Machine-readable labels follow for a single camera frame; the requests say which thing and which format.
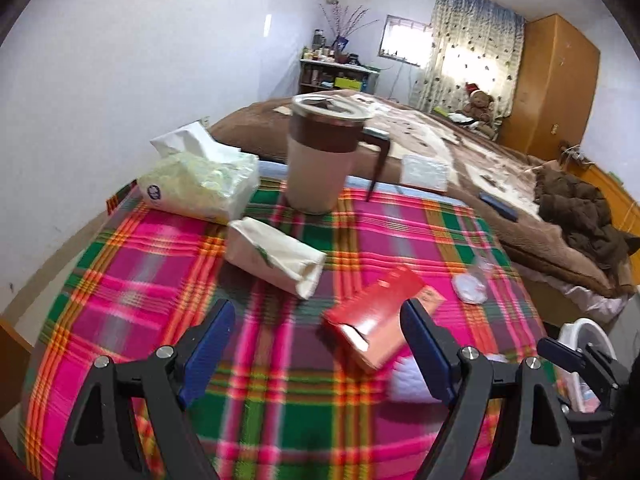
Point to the wooden wardrobe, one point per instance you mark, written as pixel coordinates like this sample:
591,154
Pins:
554,93

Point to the plaid tablecloth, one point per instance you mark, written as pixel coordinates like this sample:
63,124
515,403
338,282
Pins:
283,403

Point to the teddy bear with hat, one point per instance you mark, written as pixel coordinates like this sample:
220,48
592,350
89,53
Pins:
480,107

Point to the brown bear blanket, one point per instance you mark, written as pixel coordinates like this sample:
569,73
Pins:
478,165

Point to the clear plastic cup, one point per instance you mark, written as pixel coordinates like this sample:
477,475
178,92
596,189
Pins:
472,286

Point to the floral curtain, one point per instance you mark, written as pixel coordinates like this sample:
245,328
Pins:
473,42

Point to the soft tissue pack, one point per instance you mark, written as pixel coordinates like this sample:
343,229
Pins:
199,177

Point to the dried branches vase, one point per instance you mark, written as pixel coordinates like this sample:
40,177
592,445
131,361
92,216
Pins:
343,21

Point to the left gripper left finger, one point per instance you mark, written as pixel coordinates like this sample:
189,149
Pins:
101,439

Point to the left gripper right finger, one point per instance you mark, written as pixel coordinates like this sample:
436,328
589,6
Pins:
532,439

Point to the brown beige lidded mug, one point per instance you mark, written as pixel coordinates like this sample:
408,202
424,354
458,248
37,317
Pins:
323,139

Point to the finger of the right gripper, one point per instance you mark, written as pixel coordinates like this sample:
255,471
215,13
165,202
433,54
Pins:
603,374
560,355

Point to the red cardboard box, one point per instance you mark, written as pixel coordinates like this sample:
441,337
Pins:
367,325

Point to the orange white tissue box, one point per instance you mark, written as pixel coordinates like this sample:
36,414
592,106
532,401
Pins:
424,172

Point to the cluttered shelf desk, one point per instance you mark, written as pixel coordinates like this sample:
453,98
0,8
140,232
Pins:
325,66

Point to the dark brown jacket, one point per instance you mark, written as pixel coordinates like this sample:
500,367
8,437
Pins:
584,216

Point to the white paper bag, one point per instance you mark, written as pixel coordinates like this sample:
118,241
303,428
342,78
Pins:
274,257

